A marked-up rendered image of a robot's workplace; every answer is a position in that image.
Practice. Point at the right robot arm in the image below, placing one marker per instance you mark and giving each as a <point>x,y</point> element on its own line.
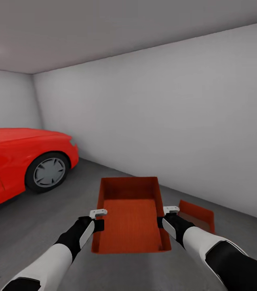
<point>227,266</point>

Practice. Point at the storage box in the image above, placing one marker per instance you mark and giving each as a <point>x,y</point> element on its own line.
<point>130,226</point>
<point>199,213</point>

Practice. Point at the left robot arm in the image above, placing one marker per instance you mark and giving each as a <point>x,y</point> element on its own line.
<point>49,270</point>

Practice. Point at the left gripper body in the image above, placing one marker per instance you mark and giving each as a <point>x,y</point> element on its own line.
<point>99,225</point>

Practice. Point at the car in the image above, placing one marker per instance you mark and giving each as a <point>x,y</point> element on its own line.
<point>38,159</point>

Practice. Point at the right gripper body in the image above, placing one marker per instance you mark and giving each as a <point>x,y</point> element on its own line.
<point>159,221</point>

